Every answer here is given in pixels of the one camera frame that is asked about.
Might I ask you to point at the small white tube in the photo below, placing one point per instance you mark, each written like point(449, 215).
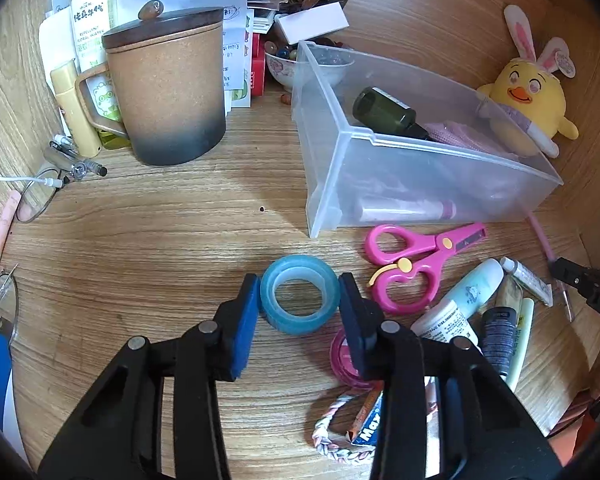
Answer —
point(527, 280)

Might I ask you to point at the orange blue snack packet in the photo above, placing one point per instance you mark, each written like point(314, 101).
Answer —
point(367, 427)

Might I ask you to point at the pink scissors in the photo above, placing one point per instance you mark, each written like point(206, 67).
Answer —
point(432, 262)

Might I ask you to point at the white box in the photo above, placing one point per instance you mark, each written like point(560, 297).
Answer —
point(312, 22)

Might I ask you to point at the dark green bottle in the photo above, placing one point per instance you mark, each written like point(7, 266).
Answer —
point(380, 107)

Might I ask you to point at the beige tube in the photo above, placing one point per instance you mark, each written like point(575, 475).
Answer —
point(510, 292)

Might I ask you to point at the yellowish tube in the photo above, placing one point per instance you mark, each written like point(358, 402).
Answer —
point(72, 105)

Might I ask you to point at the ceramic bowl with beads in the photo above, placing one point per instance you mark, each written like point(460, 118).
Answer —
point(280, 70)

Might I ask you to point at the yellow chick plush toy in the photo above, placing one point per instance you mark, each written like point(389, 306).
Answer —
point(530, 95)

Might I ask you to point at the thin pink pen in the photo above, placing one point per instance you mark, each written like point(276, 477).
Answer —
point(542, 240)

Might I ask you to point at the clear bottle with green cap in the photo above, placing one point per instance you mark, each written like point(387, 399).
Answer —
point(90, 20)

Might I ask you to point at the pink mesh cloth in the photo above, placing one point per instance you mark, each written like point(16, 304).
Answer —
point(455, 135)

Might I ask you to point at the red packet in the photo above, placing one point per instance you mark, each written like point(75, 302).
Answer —
point(257, 70)

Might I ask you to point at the brown ceramic mug with lid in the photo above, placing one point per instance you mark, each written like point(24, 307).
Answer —
point(170, 90)

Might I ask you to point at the pink white tube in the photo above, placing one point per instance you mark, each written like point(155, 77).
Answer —
point(405, 208)

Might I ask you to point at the blue tape roll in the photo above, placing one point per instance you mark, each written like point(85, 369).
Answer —
point(270, 305)

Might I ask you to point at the grey metal pen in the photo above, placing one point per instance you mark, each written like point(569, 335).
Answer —
point(85, 166)

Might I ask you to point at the clear plastic bin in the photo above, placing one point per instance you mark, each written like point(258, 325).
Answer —
point(430, 175)

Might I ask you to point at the pale pink pen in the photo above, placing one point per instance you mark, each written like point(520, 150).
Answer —
point(5, 225)

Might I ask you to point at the pale green tube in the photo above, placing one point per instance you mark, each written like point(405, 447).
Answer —
point(522, 340)

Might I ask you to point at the dark grey tube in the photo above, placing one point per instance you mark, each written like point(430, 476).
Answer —
point(497, 340)

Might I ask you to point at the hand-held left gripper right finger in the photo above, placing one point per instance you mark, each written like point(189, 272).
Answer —
point(352, 332)

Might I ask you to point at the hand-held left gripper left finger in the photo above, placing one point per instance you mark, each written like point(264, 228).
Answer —
point(247, 332)

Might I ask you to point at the pink tape roll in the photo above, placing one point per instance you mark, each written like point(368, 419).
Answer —
point(341, 365)

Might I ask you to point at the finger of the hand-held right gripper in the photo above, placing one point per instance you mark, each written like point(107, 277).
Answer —
point(597, 292)

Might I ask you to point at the black pen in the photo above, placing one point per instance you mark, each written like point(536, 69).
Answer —
point(62, 141)

